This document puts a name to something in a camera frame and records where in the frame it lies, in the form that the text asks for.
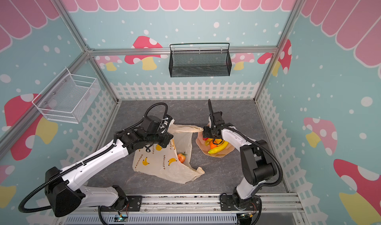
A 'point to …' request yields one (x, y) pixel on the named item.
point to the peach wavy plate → (222, 152)
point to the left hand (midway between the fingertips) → (171, 138)
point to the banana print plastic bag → (161, 162)
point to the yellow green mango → (219, 148)
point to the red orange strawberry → (181, 157)
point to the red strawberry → (205, 139)
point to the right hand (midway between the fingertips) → (206, 132)
